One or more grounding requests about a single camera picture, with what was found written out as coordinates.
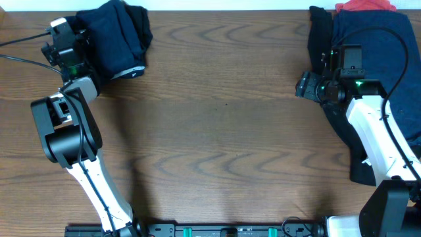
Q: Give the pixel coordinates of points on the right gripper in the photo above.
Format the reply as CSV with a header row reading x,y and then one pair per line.
x,y
306,86

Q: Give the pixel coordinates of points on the navy blue shorts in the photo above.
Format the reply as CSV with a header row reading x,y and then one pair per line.
x,y
117,51

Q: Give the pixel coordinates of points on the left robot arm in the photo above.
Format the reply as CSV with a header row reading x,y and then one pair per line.
x,y
70,137

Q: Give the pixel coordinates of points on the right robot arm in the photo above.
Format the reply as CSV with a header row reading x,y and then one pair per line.
x,y
394,207

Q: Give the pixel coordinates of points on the navy garment in pile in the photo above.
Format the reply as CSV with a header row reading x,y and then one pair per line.
x,y
385,47

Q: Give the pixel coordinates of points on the red garment in pile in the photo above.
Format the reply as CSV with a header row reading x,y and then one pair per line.
x,y
365,5

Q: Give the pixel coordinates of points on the folded black garment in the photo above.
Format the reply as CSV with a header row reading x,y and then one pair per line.
x,y
141,23

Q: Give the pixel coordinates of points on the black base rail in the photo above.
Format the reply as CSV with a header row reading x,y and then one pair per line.
x,y
293,229

